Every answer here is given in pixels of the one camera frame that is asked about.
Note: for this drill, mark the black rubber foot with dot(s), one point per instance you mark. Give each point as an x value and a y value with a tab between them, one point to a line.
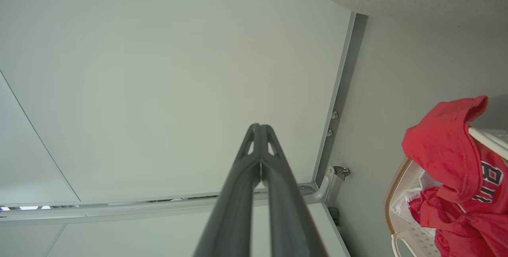
335	215

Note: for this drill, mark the grey metal wall base rail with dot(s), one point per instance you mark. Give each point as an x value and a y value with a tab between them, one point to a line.
337	90

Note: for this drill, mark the grey metal support leg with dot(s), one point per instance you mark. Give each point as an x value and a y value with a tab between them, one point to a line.
323	187

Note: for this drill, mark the red Bulls 23 shorts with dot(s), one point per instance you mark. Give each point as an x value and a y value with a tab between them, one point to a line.
440	146

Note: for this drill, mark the grey metal panel rail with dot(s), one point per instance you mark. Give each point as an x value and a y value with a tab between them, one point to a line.
119	207

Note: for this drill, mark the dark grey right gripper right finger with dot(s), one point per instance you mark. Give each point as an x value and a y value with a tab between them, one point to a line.
291	217

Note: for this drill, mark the white laundry basket brown rim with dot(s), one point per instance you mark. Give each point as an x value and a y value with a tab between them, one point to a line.
408	225

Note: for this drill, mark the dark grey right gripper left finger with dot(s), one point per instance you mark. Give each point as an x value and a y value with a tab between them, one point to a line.
234	209

